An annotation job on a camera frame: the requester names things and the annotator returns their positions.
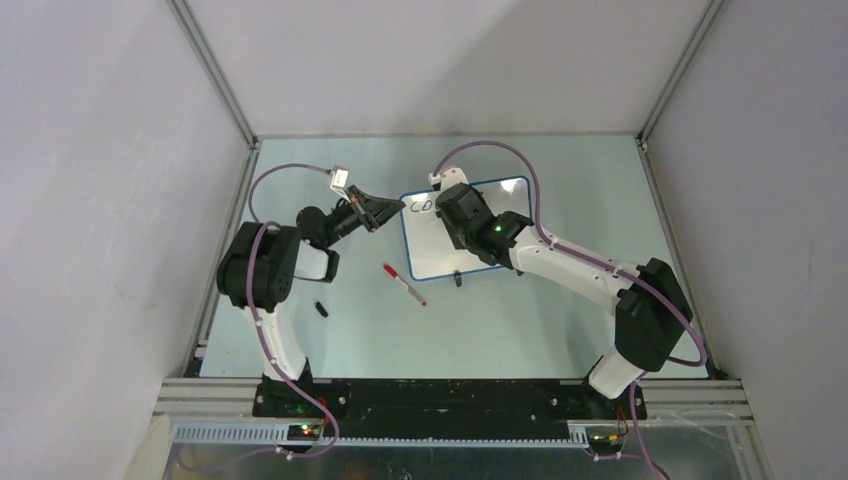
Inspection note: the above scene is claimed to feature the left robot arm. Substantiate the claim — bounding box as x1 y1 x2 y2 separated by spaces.
216 186 404 417

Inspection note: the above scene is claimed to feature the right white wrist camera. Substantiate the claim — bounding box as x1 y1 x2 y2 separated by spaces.
428 166 469 192

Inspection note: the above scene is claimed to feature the blue framed whiteboard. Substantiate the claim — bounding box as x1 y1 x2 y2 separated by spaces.
400 176 532 281

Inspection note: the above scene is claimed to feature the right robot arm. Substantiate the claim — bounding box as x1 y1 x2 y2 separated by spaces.
436 183 692 418

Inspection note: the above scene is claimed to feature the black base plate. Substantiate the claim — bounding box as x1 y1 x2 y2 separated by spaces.
252 377 647 441

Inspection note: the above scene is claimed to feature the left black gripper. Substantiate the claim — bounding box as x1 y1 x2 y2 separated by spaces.
323 185 404 248

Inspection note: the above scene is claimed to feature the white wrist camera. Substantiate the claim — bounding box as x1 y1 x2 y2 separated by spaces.
328 165 350 201
428 166 469 192

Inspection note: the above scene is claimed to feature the aluminium frame rail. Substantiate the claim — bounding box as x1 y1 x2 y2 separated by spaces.
154 378 753 450

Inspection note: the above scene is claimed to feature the red whiteboard marker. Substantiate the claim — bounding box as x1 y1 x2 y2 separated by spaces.
383 264 428 307

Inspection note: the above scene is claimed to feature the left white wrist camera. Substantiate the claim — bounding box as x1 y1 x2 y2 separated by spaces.
328 165 350 201

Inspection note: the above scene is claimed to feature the black marker cap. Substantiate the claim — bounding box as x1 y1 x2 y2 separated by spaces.
315 302 329 318

